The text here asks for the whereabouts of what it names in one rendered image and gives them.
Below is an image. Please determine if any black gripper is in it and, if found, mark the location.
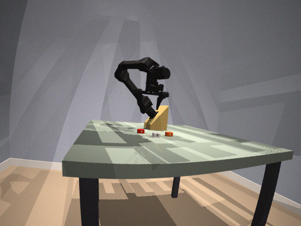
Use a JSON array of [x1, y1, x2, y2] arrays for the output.
[[132, 79, 169, 110]]

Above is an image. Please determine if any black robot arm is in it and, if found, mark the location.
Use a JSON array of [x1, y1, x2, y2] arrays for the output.
[[114, 57, 171, 119]]

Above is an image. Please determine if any red block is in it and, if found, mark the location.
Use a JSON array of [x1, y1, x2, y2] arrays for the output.
[[137, 129, 145, 134]]

